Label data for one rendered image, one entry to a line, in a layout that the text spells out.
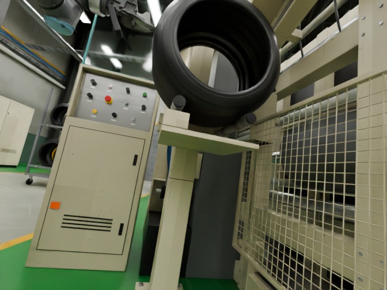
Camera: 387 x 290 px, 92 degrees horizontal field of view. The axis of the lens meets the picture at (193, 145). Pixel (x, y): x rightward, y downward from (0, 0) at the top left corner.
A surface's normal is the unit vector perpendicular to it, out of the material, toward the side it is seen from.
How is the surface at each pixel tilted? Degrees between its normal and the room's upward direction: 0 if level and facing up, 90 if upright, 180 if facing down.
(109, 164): 90
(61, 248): 90
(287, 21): 162
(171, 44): 93
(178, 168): 90
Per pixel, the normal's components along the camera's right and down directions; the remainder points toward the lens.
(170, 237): 0.22, -0.12
